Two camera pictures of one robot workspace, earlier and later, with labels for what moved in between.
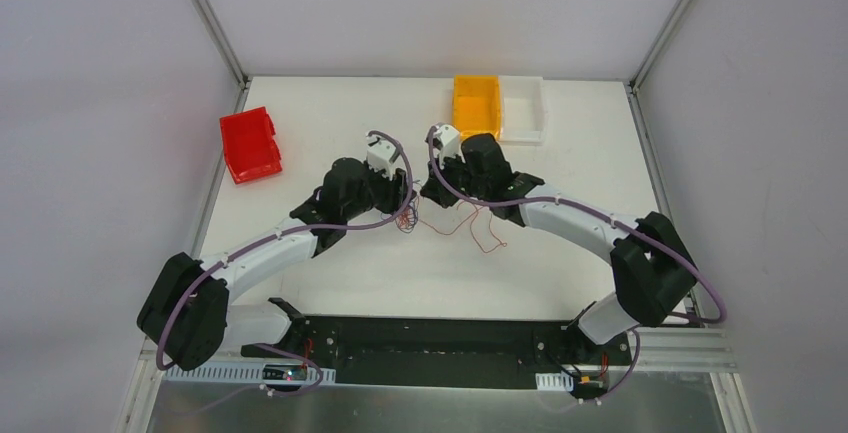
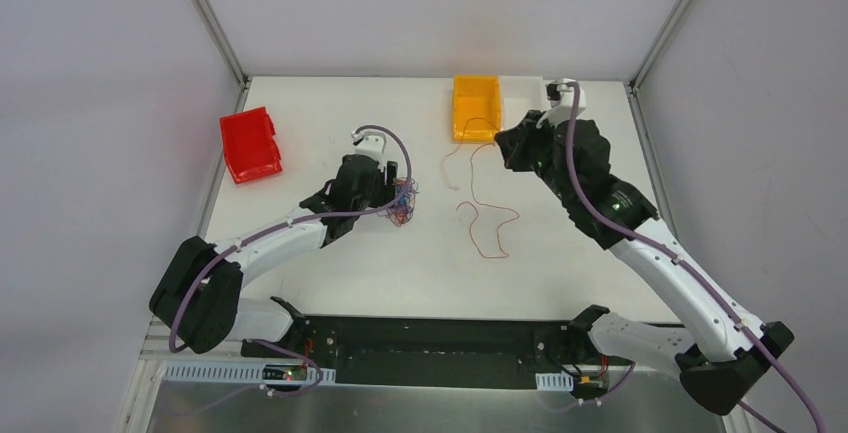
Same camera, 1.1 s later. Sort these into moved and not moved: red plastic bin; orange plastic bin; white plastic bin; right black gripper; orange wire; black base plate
Moved: right black gripper; orange wire
Not moved: black base plate; white plastic bin; red plastic bin; orange plastic bin
